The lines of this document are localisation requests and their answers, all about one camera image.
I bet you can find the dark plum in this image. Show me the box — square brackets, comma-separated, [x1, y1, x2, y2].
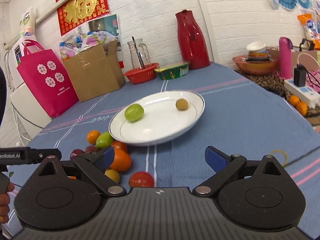
[85, 146, 98, 154]
[69, 149, 85, 160]

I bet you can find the yellow orange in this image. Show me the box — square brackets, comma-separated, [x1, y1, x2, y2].
[105, 169, 120, 183]

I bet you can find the orange tangerine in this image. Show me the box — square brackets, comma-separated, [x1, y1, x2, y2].
[109, 148, 132, 172]

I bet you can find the tan longan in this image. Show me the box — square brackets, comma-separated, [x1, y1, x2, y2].
[175, 98, 189, 111]

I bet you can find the person's left hand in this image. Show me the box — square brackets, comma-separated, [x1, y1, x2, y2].
[0, 182, 15, 224]

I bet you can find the green apple near plate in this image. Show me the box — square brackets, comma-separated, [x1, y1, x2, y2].
[95, 132, 114, 149]

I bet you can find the small orange far left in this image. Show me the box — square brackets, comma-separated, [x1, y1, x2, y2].
[86, 130, 100, 145]

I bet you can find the yellow rubber band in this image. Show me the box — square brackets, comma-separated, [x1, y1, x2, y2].
[269, 150, 289, 167]

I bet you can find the blue striped tablecloth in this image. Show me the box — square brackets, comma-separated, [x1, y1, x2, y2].
[29, 64, 319, 238]

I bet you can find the pink shopping bag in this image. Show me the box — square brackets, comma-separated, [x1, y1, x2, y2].
[17, 38, 79, 118]

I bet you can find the cardboard box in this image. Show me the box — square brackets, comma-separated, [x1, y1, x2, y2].
[63, 41, 125, 102]

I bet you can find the orange on side table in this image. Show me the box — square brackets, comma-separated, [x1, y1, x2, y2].
[287, 95, 300, 108]

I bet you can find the red plastic basket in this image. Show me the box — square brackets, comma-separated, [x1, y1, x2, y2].
[124, 63, 159, 85]

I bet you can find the green printed bowl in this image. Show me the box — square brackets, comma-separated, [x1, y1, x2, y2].
[155, 61, 189, 80]

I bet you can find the white power strip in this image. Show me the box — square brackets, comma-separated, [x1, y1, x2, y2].
[284, 79, 320, 109]

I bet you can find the glass pitcher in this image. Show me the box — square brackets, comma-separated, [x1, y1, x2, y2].
[127, 36, 151, 69]

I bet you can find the white bowl stack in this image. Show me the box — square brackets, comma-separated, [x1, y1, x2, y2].
[246, 41, 270, 61]

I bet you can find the red thermos jug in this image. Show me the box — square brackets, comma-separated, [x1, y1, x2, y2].
[175, 10, 210, 69]

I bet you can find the floral fabric in box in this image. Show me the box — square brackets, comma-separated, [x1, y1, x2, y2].
[59, 30, 118, 61]

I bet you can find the black power adapter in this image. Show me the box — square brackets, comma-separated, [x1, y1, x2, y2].
[293, 64, 306, 87]

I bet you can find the pink floral cloth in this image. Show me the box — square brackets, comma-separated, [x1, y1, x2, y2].
[306, 70, 320, 93]

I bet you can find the pink thermos bottle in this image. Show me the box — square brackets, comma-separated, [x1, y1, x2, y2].
[279, 37, 293, 79]

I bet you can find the orange snack packet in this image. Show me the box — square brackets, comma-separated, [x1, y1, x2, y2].
[297, 14, 319, 50]

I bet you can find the red fu wall poster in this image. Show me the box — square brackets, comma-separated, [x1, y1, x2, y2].
[57, 0, 110, 36]

